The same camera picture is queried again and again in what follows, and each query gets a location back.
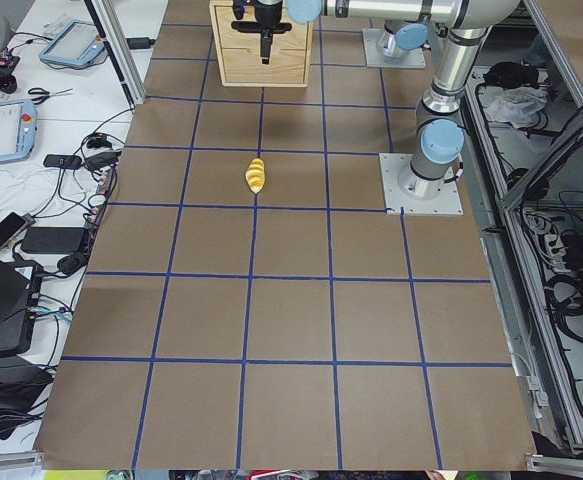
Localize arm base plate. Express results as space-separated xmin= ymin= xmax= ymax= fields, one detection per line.
xmin=379 ymin=153 xmax=463 ymax=216
xmin=363 ymin=24 xmax=427 ymax=69

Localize yellow bread roll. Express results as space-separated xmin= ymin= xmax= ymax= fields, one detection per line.
xmin=245 ymin=158 xmax=266 ymax=194

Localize black smartphone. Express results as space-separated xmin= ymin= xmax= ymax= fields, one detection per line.
xmin=0 ymin=213 xmax=29 ymax=249

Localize wooden drawer cabinet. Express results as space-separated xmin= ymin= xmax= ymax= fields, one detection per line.
xmin=209 ymin=1 xmax=313 ymax=88

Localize black handled scissors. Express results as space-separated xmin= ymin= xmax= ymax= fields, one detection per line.
xmin=27 ymin=87 xmax=73 ymax=105

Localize teach pendant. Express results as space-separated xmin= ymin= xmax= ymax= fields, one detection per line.
xmin=38 ymin=20 xmax=105 ymax=69
xmin=0 ymin=99 xmax=37 ymax=164

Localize aluminium frame post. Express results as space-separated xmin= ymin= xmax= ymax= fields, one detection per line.
xmin=84 ymin=0 xmax=146 ymax=109

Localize far teach pendant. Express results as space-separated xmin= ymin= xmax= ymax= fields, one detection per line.
xmin=38 ymin=20 xmax=105 ymax=69

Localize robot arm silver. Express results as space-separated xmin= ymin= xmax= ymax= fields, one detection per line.
xmin=231 ymin=0 xmax=518 ymax=200
xmin=376 ymin=20 xmax=428 ymax=58

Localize black power brick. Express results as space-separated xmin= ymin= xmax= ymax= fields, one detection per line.
xmin=21 ymin=227 xmax=87 ymax=254

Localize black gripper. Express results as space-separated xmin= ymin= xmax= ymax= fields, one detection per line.
xmin=231 ymin=0 xmax=292 ymax=65

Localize near teach pendant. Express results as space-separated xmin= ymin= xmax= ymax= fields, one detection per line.
xmin=0 ymin=99 xmax=37 ymax=164

